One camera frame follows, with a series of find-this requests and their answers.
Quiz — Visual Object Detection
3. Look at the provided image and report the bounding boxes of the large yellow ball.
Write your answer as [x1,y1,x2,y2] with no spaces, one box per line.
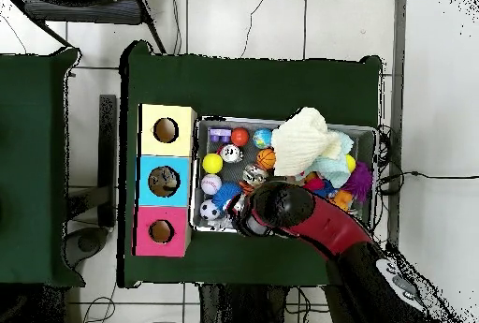
[201,153,225,175]

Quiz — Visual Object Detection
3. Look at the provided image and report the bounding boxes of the black chair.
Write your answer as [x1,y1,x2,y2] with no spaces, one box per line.
[7,0,167,54]

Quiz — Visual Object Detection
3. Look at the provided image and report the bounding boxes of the black flat panel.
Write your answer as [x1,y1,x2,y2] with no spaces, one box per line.
[97,94,118,228]

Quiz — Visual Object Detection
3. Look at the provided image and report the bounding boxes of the white baseball with red stitching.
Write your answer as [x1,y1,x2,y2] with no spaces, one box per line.
[200,173,223,196]

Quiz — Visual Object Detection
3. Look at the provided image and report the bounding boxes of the black floor cable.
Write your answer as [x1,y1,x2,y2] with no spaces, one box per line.
[377,170,479,189]

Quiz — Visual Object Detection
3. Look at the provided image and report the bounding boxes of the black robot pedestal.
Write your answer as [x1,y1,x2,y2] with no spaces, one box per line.
[199,284,289,323]

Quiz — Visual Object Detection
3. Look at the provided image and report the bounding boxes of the orange basketball toy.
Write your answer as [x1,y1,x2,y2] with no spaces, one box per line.
[256,148,277,170]

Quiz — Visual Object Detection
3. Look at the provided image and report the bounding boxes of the shallow mesh metal bin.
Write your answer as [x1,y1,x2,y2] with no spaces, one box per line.
[190,115,380,238]

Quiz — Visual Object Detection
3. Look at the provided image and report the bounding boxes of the wooden box with three holes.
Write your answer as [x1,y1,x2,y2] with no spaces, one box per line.
[132,103,198,258]

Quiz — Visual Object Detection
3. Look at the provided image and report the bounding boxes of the dark green side table cloth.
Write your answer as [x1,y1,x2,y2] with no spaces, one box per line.
[0,47,86,287]

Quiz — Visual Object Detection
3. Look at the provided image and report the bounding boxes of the crushed can with silver top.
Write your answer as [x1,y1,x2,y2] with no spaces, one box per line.
[218,143,244,164]

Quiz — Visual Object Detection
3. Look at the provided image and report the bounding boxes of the mint green waffle cloth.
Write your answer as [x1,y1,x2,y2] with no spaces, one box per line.
[304,130,356,189]

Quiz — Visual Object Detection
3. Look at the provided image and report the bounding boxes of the blue spiky ball toy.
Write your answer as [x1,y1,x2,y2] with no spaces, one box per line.
[211,182,243,204]

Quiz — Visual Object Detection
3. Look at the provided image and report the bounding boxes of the black and white soccer ball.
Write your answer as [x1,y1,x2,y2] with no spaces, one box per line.
[198,199,222,222]

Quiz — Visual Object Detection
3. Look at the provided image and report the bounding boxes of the cream waffle cloth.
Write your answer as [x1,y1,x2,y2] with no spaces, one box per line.
[270,106,342,177]

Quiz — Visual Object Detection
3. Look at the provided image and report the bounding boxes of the plain orange ball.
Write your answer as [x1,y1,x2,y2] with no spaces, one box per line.
[230,126,251,147]

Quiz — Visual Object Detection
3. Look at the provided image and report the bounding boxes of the blue globe ball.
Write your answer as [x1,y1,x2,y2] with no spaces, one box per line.
[252,128,273,150]

